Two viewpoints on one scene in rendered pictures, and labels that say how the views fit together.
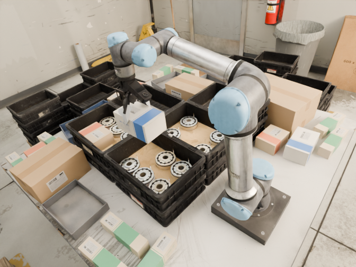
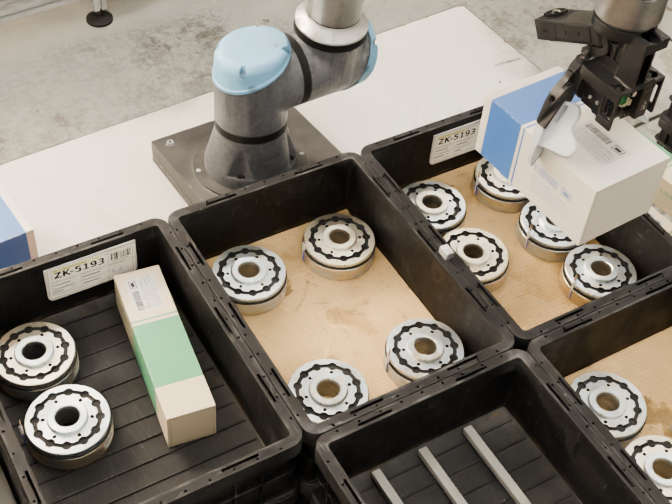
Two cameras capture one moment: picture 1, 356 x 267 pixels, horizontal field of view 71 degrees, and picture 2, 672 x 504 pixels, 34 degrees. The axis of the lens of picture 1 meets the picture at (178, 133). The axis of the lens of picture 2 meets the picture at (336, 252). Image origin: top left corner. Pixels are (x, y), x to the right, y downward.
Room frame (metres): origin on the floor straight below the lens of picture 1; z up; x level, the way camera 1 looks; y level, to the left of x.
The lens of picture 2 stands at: (1.97, 0.04, 1.98)
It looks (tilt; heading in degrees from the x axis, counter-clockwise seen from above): 47 degrees down; 188
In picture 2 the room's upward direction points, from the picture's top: 6 degrees clockwise
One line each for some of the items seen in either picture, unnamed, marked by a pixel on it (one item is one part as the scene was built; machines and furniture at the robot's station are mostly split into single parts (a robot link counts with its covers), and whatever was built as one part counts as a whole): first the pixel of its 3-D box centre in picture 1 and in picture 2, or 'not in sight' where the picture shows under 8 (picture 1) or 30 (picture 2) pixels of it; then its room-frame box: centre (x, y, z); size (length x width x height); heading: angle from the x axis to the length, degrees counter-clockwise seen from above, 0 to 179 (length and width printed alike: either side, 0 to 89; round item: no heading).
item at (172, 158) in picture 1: (165, 158); (472, 254); (0.89, 0.08, 0.86); 0.10 x 0.10 x 0.01
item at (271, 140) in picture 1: (272, 139); not in sight; (1.06, -0.54, 0.74); 0.16 x 0.12 x 0.07; 129
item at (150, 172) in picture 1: (143, 175); (554, 222); (0.79, 0.18, 0.86); 0.10 x 0.10 x 0.01
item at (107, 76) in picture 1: (106, 87); not in sight; (2.71, 0.79, 0.37); 0.40 x 0.30 x 0.45; 136
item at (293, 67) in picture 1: (273, 77); not in sight; (2.46, -1.13, 0.37); 0.42 x 0.34 x 0.46; 46
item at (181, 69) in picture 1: (186, 72); not in sight; (2.10, -0.14, 0.73); 0.24 x 0.06 x 0.06; 46
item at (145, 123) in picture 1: (140, 120); (568, 152); (0.90, 0.16, 1.09); 0.20 x 0.12 x 0.09; 46
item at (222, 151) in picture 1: (195, 133); (331, 307); (1.04, -0.09, 0.87); 0.40 x 0.30 x 0.11; 42
